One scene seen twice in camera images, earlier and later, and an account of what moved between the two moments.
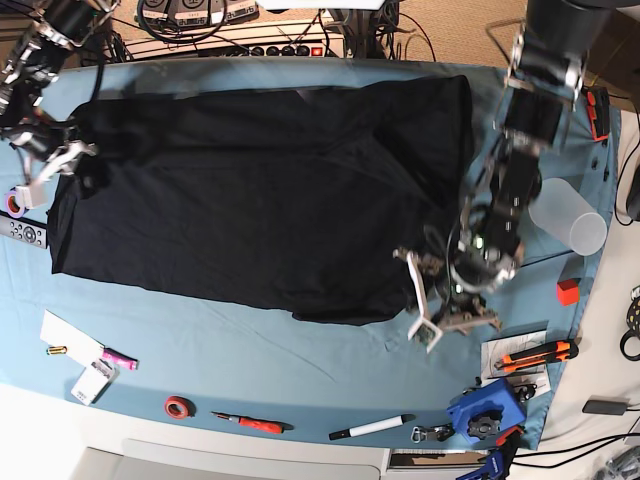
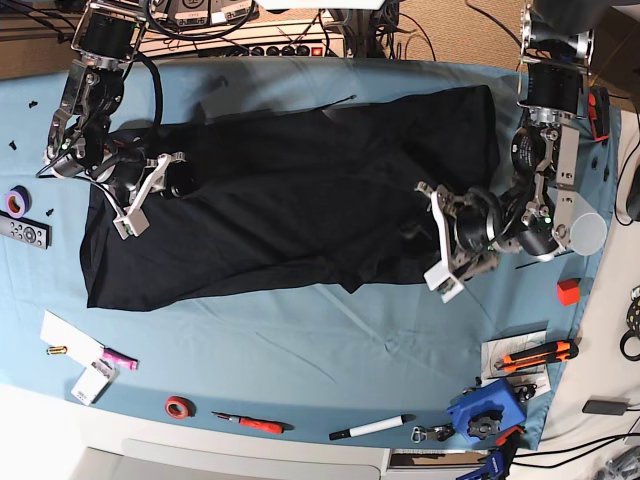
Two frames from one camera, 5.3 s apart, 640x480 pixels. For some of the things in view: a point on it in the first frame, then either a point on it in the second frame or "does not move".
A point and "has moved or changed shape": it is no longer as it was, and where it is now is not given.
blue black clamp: x=499 y=460 does not move
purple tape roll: x=11 y=205 does not move
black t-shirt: x=314 y=204 has moved or changed shape
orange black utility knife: x=559 y=351 does not move
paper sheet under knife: x=493 y=350 does not move
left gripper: x=50 y=149 -> x=127 y=181
